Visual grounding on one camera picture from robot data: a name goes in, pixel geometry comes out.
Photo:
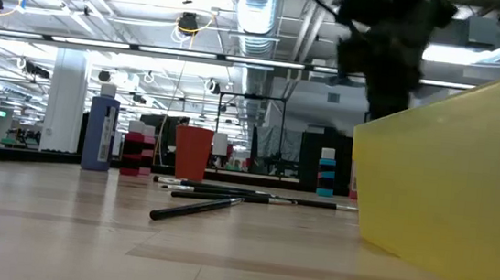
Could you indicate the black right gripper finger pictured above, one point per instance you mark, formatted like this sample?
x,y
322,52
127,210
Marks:
x,y
384,102

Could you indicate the small cyan paint bottle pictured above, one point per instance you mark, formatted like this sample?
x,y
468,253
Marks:
x,y
326,175

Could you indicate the yellow translucent plastic bin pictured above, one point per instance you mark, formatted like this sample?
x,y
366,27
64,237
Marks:
x,y
448,186

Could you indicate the small red paint bottle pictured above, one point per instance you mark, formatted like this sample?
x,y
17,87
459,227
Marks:
x,y
131,156

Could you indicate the large blue paint bottle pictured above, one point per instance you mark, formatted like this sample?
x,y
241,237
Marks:
x,y
96,139

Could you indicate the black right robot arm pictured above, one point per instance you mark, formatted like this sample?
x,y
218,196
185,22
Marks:
x,y
396,7

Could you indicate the black background cabinet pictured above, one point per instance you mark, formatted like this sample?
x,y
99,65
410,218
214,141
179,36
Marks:
x,y
310,159

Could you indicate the grey hanging tarp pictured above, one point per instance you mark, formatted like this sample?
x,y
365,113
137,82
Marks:
x,y
277,147

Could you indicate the orange-red plastic cup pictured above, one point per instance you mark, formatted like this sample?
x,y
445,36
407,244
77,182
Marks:
x,y
192,153

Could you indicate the black background screen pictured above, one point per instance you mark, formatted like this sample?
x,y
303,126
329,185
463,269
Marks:
x,y
167,141

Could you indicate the long ceiling light bar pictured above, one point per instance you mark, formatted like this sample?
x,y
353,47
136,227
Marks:
x,y
89,42

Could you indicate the white building column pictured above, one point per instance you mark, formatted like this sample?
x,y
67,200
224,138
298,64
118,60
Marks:
x,y
65,104

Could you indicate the black metal frame rack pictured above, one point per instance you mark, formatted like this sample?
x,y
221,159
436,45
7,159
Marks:
x,y
254,97

